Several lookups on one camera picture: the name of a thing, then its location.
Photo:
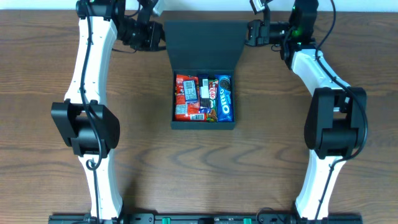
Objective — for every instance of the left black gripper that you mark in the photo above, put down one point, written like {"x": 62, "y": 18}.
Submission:
{"x": 151, "y": 32}

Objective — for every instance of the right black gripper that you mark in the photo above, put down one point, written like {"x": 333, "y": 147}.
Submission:
{"x": 252, "y": 32}

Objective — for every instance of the dark green box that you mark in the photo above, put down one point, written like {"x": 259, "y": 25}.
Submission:
{"x": 205, "y": 47}

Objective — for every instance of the long dark blue chocolate bar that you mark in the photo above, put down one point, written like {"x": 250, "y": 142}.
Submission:
{"x": 205, "y": 101}

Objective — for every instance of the blue Oreo cookie pack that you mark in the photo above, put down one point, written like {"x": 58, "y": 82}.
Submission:
{"x": 224, "y": 99}

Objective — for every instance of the red Hacks candy bag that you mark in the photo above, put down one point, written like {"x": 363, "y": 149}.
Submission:
{"x": 186, "y": 111}

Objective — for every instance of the red KitKat bar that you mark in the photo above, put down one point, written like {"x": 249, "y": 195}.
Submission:
{"x": 213, "y": 89}

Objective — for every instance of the small blue candy bar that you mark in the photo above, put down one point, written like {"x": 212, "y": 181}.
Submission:
{"x": 190, "y": 91}

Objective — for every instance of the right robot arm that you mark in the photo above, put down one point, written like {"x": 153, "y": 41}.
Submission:
{"x": 336, "y": 127}

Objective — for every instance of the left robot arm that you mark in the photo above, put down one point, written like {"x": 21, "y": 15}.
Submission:
{"x": 83, "y": 119}

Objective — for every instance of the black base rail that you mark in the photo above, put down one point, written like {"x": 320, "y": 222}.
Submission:
{"x": 202, "y": 218}

